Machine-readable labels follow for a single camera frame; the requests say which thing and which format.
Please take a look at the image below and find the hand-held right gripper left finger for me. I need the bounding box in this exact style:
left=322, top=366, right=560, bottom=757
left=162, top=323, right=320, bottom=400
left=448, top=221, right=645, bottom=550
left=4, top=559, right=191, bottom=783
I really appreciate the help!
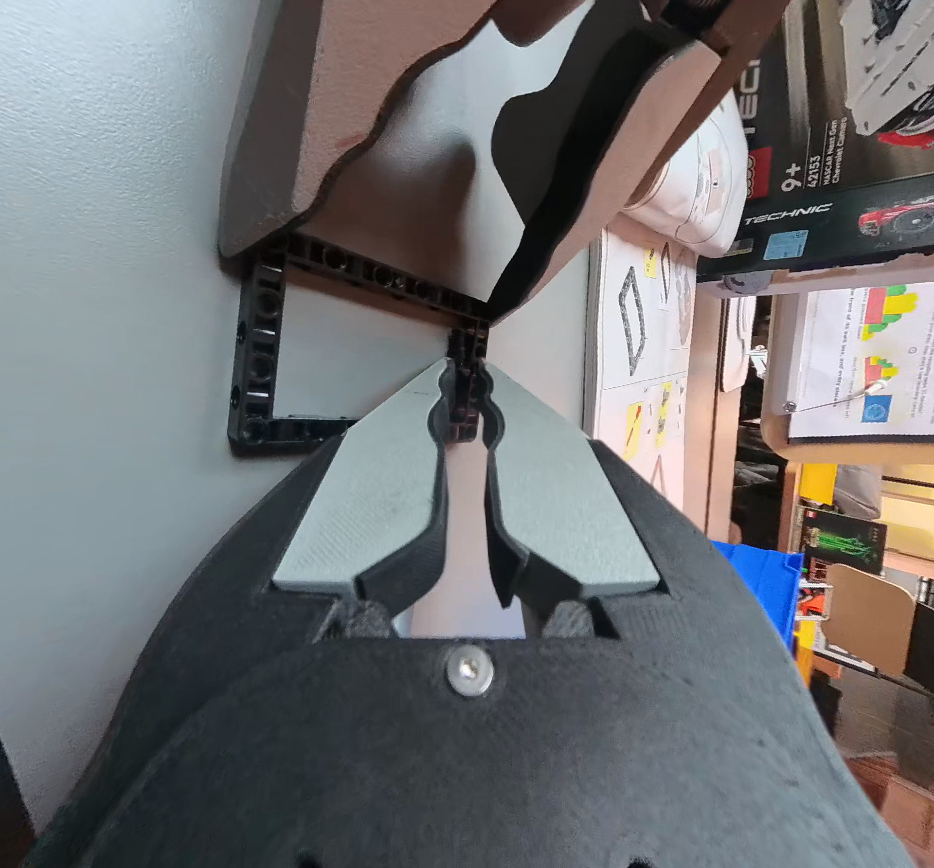
left=270, top=359, right=458, bottom=600

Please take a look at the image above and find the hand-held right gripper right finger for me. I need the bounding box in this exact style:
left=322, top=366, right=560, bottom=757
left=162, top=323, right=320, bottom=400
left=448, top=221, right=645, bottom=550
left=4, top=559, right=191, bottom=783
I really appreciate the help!
left=474, top=361, right=662, bottom=611

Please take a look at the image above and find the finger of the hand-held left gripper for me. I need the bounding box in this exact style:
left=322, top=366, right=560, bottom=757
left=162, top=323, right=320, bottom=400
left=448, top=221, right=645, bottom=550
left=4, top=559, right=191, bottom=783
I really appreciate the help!
left=486, top=0, right=732, bottom=323
left=216, top=0, right=564, bottom=261

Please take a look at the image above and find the black rectangular lego frame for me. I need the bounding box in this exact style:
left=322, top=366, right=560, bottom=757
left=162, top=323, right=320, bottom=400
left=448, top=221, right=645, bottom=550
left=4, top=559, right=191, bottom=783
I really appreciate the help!
left=228, top=232, right=492, bottom=457

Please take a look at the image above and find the lego instruction booklet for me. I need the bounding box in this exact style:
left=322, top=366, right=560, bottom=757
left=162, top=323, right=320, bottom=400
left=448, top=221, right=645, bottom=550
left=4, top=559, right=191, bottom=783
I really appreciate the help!
left=584, top=87, right=753, bottom=519

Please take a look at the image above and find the black lego set box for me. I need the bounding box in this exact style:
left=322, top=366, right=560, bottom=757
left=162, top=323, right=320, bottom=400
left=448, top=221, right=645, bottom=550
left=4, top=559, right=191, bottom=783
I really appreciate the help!
left=697, top=0, right=934, bottom=285

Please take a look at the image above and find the blue plastic bin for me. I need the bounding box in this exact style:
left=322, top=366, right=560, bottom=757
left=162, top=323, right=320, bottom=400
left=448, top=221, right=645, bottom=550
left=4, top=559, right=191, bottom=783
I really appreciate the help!
left=711, top=538, right=805, bottom=659

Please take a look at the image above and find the dark box with green print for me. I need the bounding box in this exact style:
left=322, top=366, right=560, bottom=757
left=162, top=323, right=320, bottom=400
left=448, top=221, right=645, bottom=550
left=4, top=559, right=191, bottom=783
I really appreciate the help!
left=801, top=509, right=889, bottom=579

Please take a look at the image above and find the brown chair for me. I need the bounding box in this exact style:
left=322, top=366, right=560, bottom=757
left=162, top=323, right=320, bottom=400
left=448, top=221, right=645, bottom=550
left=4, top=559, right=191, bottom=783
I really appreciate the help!
left=823, top=563, right=918, bottom=678

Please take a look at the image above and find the printed sheet on board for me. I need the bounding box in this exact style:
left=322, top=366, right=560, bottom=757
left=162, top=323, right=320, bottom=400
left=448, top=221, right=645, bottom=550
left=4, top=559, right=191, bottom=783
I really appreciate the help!
left=759, top=275, right=934, bottom=464

